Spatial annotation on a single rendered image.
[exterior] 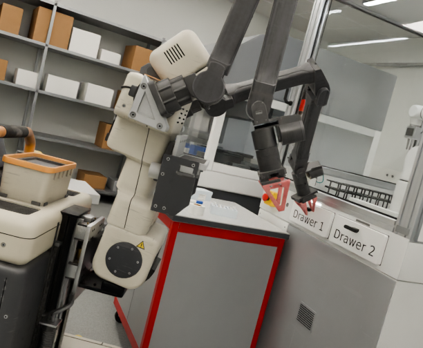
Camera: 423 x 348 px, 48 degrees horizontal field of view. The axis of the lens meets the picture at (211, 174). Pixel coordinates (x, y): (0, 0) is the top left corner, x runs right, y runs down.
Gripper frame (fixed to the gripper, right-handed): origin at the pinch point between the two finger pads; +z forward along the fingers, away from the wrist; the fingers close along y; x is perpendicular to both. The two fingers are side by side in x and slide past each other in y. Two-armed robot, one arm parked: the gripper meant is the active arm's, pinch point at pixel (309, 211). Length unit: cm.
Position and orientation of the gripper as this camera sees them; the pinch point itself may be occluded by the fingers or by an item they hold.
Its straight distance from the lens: 211.0
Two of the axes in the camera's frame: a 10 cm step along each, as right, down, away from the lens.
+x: -3.7, -1.9, 9.1
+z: 3.1, 9.0, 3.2
